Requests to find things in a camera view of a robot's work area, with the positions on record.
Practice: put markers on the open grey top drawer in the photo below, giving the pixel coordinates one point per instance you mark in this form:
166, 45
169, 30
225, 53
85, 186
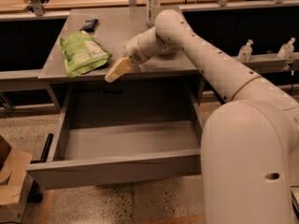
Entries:
147, 131

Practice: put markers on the small dark snack wrapper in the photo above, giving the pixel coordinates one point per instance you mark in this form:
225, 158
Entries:
89, 25

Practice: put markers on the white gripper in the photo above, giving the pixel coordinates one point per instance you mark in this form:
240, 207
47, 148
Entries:
135, 50

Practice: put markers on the clear plastic water bottle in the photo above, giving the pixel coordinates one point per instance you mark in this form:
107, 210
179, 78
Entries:
152, 11

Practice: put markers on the green rice chip bag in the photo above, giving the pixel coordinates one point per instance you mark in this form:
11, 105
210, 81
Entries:
82, 54

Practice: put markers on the clear sanitizer pump bottle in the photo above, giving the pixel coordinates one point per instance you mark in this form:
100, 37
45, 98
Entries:
245, 51

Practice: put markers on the black device at right floor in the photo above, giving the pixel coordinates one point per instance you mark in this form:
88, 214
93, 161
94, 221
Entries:
295, 199

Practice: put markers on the brown cardboard box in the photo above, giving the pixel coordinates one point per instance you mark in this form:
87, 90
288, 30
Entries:
15, 183

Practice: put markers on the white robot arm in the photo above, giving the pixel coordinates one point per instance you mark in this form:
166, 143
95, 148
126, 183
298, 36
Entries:
246, 142

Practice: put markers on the grey cabinet with top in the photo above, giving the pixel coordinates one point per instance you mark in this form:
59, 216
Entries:
118, 41

